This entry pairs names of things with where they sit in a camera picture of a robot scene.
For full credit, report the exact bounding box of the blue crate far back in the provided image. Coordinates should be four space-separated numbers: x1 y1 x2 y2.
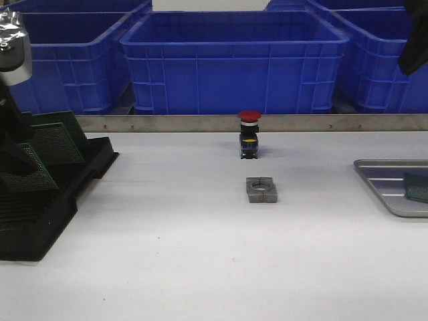
265 0 404 11

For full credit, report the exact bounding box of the green circuit board in rack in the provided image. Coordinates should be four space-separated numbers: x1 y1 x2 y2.
1 143 59 193

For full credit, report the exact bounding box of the green circuit board middle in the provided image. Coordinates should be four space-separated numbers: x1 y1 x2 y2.
29 122 85 167

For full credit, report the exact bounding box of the black slotted board rack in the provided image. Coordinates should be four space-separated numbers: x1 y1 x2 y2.
1 137 118 261

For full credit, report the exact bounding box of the green perforated circuit board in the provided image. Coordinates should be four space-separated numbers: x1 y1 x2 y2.
404 173 427 203

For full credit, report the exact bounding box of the blue plastic crate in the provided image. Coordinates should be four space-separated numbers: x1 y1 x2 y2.
330 8 428 114
120 11 348 115
10 12 133 115

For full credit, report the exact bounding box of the silver metal tray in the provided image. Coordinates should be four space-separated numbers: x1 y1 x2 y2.
354 159 427 218

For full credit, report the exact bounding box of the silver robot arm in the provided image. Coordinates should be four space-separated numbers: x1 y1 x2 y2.
1 8 37 176

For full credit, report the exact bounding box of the red emergency stop button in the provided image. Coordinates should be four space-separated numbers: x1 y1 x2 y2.
238 110 261 159

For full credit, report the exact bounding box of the green circuit board rear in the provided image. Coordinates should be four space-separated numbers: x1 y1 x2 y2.
23 110 89 148

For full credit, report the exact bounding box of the blue plastic crate left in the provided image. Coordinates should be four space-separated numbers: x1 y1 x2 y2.
10 12 133 115

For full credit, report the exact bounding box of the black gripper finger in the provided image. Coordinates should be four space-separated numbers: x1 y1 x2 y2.
1 81 33 175
398 0 427 76

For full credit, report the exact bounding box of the blue crate back left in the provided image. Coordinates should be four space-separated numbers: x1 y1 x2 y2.
1 0 152 13

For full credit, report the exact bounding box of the blue plastic crate centre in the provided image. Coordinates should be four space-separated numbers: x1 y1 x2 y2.
120 11 348 115

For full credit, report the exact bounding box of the blue plastic crate right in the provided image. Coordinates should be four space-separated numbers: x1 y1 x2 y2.
330 8 428 114

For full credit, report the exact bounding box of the grey metal clamp block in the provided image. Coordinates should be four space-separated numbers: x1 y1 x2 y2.
246 177 278 203

